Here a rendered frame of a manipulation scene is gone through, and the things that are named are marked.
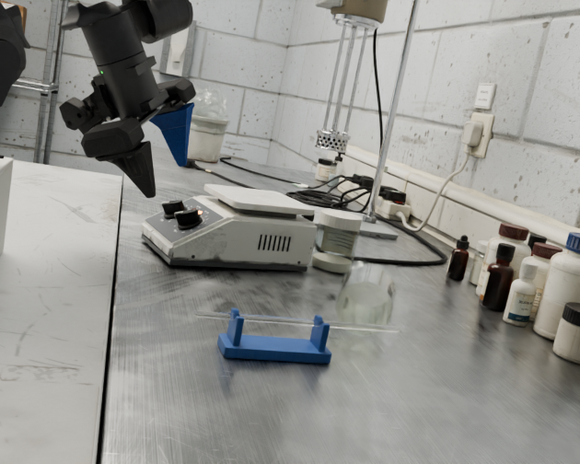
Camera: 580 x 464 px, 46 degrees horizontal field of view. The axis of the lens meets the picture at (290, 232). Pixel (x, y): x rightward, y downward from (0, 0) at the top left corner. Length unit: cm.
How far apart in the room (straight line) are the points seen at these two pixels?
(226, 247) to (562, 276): 41
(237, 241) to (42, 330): 33
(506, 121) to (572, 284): 57
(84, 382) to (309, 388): 18
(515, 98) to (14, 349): 105
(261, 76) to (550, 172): 230
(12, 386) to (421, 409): 31
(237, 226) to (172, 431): 43
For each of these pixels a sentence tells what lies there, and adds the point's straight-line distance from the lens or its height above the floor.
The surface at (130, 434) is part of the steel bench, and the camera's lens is 47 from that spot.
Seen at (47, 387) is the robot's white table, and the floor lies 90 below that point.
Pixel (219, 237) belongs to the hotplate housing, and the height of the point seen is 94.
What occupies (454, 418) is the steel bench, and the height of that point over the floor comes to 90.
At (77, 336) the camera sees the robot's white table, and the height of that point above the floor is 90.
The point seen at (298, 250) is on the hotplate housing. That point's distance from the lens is 91.
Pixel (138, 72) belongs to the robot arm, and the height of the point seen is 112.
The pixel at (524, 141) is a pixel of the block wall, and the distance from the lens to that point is 133.
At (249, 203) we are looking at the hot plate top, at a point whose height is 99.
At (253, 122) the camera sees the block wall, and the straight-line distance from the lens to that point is 338.
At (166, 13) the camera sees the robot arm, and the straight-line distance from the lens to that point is 84.
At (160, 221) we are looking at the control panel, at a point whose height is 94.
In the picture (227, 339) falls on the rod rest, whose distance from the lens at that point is 62.
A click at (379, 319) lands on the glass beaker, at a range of 72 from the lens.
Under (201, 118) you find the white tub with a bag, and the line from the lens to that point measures 197.
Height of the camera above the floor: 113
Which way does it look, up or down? 11 degrees down
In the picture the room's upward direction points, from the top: 11 degrees clockwise
